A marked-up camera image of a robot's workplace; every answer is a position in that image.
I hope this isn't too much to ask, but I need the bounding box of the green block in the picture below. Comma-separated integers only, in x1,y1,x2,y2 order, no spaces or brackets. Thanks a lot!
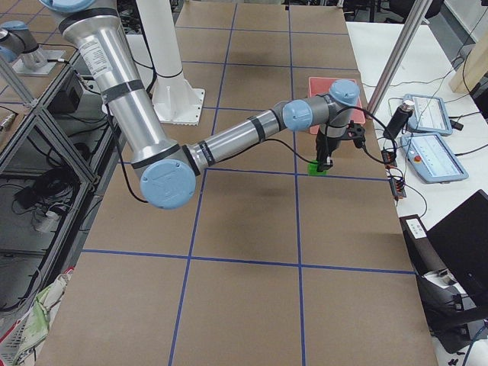
307,161,327,176

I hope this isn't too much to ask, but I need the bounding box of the pink plastic box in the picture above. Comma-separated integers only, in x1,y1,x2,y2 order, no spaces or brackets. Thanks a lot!
308,77,366,135

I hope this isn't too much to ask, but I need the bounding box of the small electronics board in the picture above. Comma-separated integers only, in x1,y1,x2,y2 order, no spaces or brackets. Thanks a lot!
381,149,397,169

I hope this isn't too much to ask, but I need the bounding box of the black water bottle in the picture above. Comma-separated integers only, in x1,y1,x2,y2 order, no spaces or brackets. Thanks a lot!
383,99,415,140

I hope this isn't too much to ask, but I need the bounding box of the lower teach pendant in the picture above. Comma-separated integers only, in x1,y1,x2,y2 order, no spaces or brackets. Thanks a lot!
400,133,469,184

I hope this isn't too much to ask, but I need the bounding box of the teach pendant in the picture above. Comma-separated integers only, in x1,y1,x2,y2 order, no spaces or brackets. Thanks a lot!
400,133,469,184
403,94,452,136

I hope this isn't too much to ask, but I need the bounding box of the upper teach pendant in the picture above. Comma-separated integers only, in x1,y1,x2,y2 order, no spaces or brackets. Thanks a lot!
403,94,452,136

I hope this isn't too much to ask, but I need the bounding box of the black laptop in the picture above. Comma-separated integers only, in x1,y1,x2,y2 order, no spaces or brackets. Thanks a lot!
427,189,488,305

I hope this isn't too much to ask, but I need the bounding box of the green white bag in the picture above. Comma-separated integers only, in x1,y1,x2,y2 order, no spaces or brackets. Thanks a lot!
1,267,75,365

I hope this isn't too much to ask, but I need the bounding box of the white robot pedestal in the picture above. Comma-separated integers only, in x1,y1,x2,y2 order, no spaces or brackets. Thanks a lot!
127,1,205,125

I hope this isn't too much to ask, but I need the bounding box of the aluminium frame post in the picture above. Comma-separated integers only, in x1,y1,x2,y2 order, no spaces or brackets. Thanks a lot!
367,0,444,114

